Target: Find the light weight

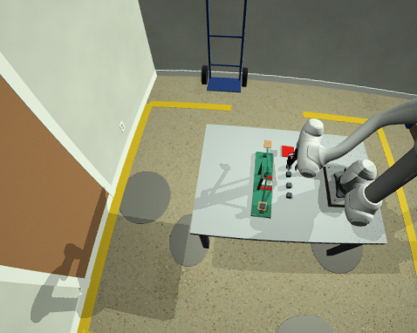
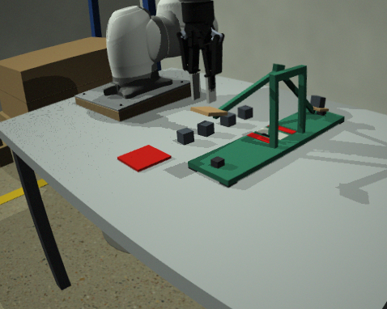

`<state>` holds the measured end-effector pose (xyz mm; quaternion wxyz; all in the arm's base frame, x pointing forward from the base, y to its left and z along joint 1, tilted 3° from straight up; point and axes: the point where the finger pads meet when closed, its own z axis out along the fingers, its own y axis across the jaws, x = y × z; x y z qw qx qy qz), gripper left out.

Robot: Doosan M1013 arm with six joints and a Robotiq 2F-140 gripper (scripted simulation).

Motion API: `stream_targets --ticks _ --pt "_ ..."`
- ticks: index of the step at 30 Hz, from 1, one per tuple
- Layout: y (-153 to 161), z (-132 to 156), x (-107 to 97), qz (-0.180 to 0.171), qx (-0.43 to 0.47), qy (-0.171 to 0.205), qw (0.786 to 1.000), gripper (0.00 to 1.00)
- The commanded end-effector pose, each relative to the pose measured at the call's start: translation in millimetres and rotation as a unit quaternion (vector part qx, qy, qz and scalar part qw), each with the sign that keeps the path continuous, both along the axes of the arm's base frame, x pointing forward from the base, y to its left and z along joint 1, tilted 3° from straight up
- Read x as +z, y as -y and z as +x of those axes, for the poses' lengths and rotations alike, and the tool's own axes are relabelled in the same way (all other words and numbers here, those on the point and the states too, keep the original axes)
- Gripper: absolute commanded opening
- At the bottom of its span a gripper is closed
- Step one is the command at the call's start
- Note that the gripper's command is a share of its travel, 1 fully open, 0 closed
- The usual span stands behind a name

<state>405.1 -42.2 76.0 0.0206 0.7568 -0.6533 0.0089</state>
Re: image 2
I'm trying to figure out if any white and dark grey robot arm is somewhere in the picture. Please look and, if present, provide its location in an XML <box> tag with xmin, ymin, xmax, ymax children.
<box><xmin>101</xmin><ymin>0</ymin><xmax>210</xmax><ymax>99</ymax></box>

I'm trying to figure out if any flat red square plate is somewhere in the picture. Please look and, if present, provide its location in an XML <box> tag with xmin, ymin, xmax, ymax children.
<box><xmin>117</xmin><ymin>145</ymin><xmax>172</xmax><ymax>172</ymax></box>

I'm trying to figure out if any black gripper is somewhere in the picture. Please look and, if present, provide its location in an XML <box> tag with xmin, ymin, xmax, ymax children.
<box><xmin>176</xmin><ymin>0</ymin><xmax>225</xmax><ymax>104</ymax></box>

